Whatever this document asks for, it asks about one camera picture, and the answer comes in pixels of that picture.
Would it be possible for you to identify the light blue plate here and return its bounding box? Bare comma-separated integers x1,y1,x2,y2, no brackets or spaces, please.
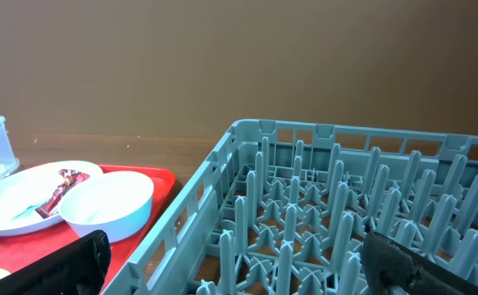
0,161,103,237

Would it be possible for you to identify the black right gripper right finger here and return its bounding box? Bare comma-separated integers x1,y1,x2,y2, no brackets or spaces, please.
361,231,478,295

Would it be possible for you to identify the grey dishwasher rack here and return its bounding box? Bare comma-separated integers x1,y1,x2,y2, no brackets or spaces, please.
105,119,478,294

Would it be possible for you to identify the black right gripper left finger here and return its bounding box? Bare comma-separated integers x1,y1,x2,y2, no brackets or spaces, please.
0,230,112,295

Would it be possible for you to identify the red snack wrapper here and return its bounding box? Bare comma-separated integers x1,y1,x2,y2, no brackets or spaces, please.
35,169,90,219

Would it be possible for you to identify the light blue bowl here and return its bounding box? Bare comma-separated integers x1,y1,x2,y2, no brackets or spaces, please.
59,171,154,243

